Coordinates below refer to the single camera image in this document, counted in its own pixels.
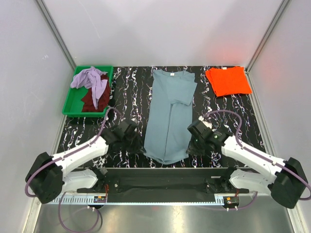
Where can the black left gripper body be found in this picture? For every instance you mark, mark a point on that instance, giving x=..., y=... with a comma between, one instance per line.
x=132, y=143

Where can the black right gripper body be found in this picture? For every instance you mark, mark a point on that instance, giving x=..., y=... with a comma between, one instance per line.
x=196, y=146

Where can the grey blue t shirt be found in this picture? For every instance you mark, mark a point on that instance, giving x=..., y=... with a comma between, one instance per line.
x=167, y=137

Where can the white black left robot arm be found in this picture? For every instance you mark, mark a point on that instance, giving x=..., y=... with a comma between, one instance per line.
x=52, y=175

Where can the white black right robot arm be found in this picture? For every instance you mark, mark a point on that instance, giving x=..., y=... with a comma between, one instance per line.
x=267, y=166

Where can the folded orange t shirt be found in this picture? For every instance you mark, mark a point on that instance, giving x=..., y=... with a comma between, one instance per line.
x=229, y=81

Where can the lilac t shirt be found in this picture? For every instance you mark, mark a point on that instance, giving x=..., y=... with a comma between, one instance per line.
x=91, y=78

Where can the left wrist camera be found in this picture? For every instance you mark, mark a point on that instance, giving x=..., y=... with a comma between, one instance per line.
x=132, y=125

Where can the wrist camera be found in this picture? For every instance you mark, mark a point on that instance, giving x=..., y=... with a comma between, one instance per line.
x=205, y=125
x=132, y=125

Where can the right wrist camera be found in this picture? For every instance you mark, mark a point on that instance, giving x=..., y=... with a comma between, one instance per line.
x=205, y=125

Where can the aluminium frame rail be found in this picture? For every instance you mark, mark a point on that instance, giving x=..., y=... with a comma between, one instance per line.
x=47, y=189

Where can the white slotted cable duct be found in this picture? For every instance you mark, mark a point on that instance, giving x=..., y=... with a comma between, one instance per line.
x=114, y=199

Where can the left corner frame post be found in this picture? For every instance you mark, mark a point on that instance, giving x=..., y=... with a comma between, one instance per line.
x=54, y=30

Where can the corner frame post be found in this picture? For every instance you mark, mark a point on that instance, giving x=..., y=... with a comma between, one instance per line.
x=270, y=29
x=54, y=30

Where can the right corner frame post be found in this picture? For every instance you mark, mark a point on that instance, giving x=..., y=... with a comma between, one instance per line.
x=270, y=29

